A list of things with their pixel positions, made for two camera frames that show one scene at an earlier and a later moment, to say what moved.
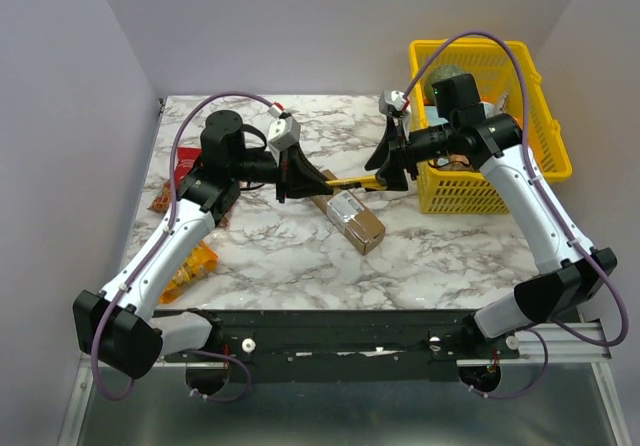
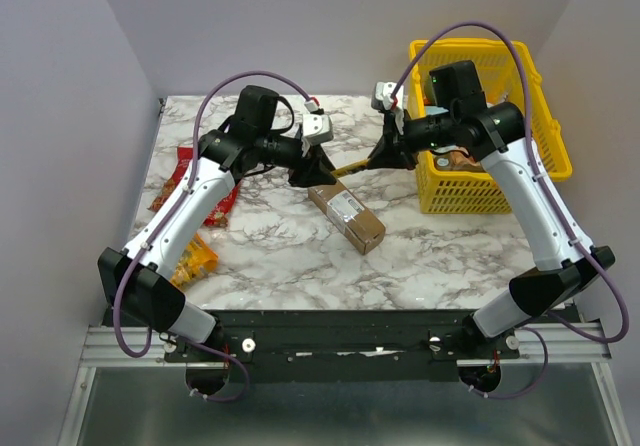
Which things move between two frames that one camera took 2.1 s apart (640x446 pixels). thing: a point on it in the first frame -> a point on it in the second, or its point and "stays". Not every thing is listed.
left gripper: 296,176 -> 314,170
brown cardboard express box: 350,212 stays
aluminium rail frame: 578,345 stays
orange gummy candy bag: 201,261 stays
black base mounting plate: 341,346 stays
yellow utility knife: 366,182 -> 350,168
